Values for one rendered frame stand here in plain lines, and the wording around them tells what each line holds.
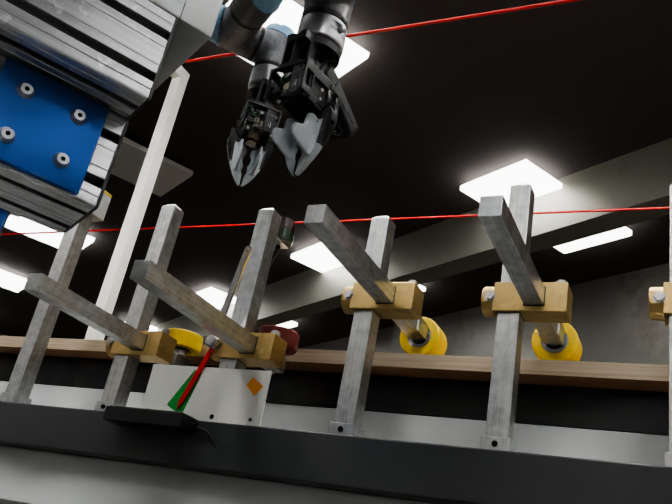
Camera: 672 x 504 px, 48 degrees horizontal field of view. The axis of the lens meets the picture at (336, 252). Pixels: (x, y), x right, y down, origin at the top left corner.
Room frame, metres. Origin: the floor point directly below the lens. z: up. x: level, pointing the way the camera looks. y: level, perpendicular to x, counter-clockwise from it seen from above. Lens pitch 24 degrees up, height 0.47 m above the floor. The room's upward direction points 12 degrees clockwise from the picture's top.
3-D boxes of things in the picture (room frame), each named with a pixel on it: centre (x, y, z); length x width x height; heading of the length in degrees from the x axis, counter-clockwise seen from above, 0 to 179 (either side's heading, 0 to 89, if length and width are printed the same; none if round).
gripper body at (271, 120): (1.28, 0.20, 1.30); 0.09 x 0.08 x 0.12; 15
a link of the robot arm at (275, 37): (1.28, 0.21, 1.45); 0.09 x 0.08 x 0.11; 117
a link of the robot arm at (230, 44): (1.22, 0.29, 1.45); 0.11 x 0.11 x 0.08; 27
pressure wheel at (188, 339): (1.56, 0.28, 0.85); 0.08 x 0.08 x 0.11
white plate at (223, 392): (1.36, 0.18, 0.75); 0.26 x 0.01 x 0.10; 61
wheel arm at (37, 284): (1.39, 0.37, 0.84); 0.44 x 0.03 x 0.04; 151
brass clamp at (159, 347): (1.48, 0.34, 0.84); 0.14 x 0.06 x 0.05; 61
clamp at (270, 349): (1.36, 0.12, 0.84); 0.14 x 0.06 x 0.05; 61
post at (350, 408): (1.25, -0.08, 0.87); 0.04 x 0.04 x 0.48; 61
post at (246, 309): (1.37, 0.14, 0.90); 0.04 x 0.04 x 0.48; 61
